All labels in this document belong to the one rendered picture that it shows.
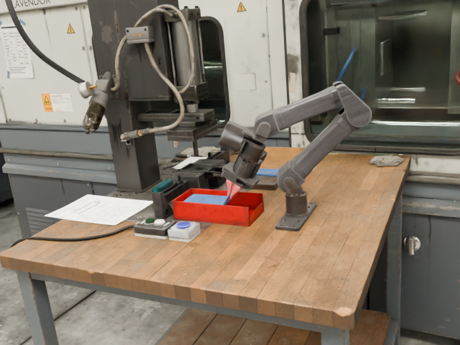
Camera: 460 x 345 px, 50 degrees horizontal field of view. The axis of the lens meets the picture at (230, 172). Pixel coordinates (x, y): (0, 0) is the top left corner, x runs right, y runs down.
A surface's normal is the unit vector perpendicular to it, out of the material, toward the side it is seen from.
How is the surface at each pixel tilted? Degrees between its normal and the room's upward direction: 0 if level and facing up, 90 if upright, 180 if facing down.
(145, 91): 90
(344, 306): 0
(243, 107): 90
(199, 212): 90
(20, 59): 91
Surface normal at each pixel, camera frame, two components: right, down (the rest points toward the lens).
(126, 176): -0.41, 0.30
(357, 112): -0.07, 0.30
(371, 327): -0.09, -0.95
